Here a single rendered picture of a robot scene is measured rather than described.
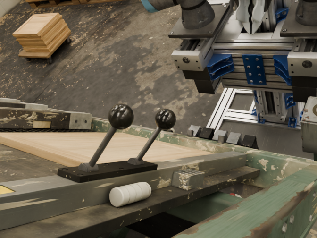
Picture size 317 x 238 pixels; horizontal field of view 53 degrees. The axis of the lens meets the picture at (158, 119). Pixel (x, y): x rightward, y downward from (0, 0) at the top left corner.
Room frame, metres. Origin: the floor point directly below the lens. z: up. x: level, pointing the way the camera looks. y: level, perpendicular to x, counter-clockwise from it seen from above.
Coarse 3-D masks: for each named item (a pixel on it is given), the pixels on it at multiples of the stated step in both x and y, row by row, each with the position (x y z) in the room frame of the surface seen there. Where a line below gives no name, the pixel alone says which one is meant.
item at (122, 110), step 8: (120, 104) 0.36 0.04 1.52; (112, 112) 0.36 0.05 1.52; (120, 112) 0.35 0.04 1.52; (128, 112) 0.35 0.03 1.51; (112, 120) 0.35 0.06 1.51; (120, 120) 0.34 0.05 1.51; (128, 120) 0.34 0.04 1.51; (112, 128) 0.36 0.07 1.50; (120, 128) 0.34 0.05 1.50; (112, 136) 0.35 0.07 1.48; (104, 144) 0.35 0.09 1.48; (96, 152) 0.35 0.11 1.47; (96, 160) 0.35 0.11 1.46; (80, 168) 0.35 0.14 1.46; (88, 168) 0.34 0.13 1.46; (96, 168) 0.35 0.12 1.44
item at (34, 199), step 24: (168, 168) 0.41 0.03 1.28; (192, 168) 0.45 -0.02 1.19; (216, 168) 0.50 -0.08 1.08; (24, 192) 0.28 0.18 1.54; (48, 192) 0.29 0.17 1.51; (72, 192) 0.30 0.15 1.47; (96, 192) 0.32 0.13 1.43; (0, 216) 0.25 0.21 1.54; (24, 216) 0.26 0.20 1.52; (48, 216) 0.27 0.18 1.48
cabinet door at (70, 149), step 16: (16, 144) 0.67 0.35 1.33; (32, 144) 0.65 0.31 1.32; (48, 144) 0.66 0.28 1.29; (64, 144) 0.69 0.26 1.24; (80, 144) 0.70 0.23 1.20; (96, 144) 0.72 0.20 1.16; (112, 144) 0.74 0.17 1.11; (128, 144) 0.76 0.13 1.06; (144, 144) 0.78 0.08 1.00; (160, 144) 0.80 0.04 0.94; (64, 160) 0.53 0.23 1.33; (80, 160) 0.51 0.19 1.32; (112, 160) 0.53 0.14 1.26; (144, 160) 0.54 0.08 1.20; (160, 160) 0.55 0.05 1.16
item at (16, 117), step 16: (0, 112) 0.99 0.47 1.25; (16, 112) 1.02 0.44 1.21; (32, 112) 1.04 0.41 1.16; (48, 112) 1.08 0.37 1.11; (64, 112) 1.11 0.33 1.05; (80, 112) 1.19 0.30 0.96; (16, 128) 0.99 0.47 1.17; (32, 128) 1.02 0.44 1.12; (64, 128) 1.08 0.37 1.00; (80, 128) 1.12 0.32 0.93
